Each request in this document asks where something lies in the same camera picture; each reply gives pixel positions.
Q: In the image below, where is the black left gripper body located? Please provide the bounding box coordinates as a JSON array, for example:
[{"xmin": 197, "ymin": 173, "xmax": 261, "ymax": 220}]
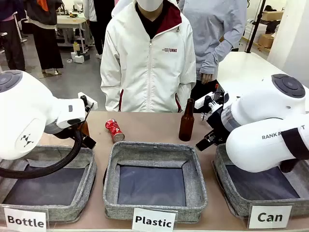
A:
[{"xmin": 81, "ymin": 135, "xmax": 97, "ymax": 149}]

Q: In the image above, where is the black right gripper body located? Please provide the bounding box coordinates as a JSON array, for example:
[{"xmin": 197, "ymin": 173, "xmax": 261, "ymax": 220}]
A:
[{"xmin": 205, "ymin": 93, "xmax": 231, "ymax": 145}]

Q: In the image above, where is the crushed red soda can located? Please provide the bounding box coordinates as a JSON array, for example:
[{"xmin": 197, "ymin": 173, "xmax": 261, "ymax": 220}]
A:
[{"xmin": 105, "ymin": 118, "xmax": 126, "ymax": 143}]

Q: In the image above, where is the grey hoodie person left forearm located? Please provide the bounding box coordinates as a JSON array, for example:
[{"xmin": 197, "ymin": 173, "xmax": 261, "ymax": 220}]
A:
[{"xmin": 199, "ymin": 38, "xmax": 234, "ymax": 75}]

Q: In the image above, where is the grey fabric basket labelled Can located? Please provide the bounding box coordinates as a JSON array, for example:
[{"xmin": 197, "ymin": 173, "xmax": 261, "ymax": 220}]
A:
[{"xmin": 212, "ymin": 144, "xmax": 309, "ymax": 219}]

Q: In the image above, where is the grey fabric basket labelled Plastic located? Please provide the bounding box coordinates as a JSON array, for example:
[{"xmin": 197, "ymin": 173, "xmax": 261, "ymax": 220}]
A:
[{"xmin": 103, "ymin": 141, "xmax": 208, "ymax": 221}]

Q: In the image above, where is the grey fabric basket labelled Bottle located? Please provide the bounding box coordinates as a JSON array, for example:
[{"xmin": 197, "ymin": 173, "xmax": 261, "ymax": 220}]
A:
[{"xmin": 0, "ymin": 145, "xmax": 98, "ymax": 222}]

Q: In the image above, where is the white Can label card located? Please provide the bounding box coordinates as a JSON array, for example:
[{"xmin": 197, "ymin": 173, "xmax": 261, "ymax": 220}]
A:
[{"xmin": 248, "ymin": 204, "xmax": 292, "ymax": 230}]

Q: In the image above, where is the grey hoodie person left hand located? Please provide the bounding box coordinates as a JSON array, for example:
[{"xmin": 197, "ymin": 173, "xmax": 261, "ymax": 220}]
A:
[{"xmin": 201, "ymin": 73, "xmax": 214, "ymax": 85}]

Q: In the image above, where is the person in white jacket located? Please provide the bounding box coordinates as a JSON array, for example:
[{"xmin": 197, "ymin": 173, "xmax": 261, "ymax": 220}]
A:
[{"xmin": 100, "ymin": 0, "xmax": 197, "ymax": 114}]

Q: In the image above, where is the white Plastic label card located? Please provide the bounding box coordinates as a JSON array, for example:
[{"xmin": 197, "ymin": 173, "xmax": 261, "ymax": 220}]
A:
[{"xmin": 132, "ymin": 207, "xmax": 177, "ymax": 232}]

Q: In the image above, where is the tall cardboard box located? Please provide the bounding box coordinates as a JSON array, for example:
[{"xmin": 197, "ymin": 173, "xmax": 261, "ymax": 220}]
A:
[{"xmin": 257, "ymin": 33, "xmax": 275, "ymax": 48}]

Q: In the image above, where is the white Bottle label card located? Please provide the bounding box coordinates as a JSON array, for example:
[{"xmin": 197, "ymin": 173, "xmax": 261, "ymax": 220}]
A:
[{"xmin": 3, "ymin": 207, "xmax": 47, "ymax": 232}]

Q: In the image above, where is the person in grey hoodie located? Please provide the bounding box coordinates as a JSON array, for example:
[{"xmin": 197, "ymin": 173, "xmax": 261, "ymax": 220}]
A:
[{"xmin": 177, "ymin": 0, "xmax": 248, "ymax": 101}]

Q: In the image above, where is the black stand pole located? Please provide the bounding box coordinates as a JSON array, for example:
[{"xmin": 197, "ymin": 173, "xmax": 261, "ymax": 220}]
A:
[{"xmin": 245, "ymin": 0, "xmax": 263, "ymax": 54}]

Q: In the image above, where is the person in black skirt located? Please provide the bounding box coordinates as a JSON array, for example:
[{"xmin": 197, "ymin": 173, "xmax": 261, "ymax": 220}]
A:
[{"xmin": 24, "ymin": 0, "xmax": 65, "ymax": 73}]

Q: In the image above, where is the person in black trousers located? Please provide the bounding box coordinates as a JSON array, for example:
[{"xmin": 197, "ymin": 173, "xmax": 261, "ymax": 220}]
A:
[{"xmin": 84, "ymin": 0, "xmax": 115, "ymax": 59}]

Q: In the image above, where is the white background workbench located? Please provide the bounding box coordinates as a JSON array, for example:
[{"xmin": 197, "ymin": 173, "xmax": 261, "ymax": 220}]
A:
[{"xmin": 56, "ymin": 18, "xmax": 88, "ymax": 54}]

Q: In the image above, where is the flat cardboard box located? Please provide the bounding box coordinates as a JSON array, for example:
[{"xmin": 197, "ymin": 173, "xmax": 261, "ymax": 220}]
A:
[{"xmin": 262, "ymin": 11, "xmax": 283, "ymax": 21}]

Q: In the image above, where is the person in dark purple clothes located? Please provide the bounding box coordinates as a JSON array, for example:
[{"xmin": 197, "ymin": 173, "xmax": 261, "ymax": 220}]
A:
[{"xmin": 0, "ymin": 0, "xmax": 27, "ymax": 72}]

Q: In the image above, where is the white face mask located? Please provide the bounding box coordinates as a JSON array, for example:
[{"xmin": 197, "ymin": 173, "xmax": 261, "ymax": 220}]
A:
[{"xmin": 136, "ymin": 0, "xmax": 164, "ymax": 12}]

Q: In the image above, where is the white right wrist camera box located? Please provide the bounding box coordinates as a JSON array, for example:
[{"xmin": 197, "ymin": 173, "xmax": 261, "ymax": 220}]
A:
[{"xmin": 194, "ymin": 95, "xmax": 214, "ymax": 109}]

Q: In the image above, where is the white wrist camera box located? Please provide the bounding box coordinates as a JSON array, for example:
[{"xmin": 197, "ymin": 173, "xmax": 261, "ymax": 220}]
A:
[
  {"xmin": 77, "ymin": 91, "xmax": 98, "ymax": 109},
  {"xmin": 194, "ymin": 95, "xmax": 214, "ymax": 109}
]

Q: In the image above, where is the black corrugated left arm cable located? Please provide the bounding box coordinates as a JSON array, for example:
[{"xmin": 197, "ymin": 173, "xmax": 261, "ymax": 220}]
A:
[{"xmin": 0, "ymin": 123, "xmax": 83, "ymax": 179}]

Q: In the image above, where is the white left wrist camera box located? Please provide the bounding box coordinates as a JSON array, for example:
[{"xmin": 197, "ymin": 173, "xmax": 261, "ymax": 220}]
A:
[{"xmin": 77, "ymin": 91, "xmax": 98, "ymax": 109}]

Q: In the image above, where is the black right arm cable sleeve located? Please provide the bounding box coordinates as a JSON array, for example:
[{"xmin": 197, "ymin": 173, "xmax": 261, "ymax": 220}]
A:
[{"xmin": 280, "ymin": 128, "xmax": 309, "ymax": 174}]

